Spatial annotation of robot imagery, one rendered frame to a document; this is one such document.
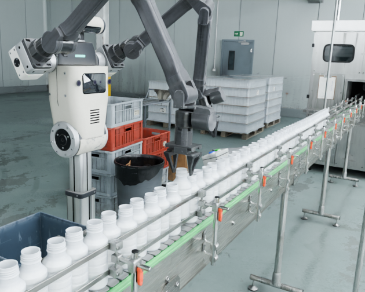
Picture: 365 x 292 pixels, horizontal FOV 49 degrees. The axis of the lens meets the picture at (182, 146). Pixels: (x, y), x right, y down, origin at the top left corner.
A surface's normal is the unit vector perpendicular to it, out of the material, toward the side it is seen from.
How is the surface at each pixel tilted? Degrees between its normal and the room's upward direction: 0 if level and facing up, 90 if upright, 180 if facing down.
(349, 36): 90
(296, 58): 90
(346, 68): 90
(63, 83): 90
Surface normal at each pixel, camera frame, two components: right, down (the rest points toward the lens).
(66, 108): -0.49, 0.35
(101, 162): -0.39, 0.18
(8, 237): 0.87, 0.15
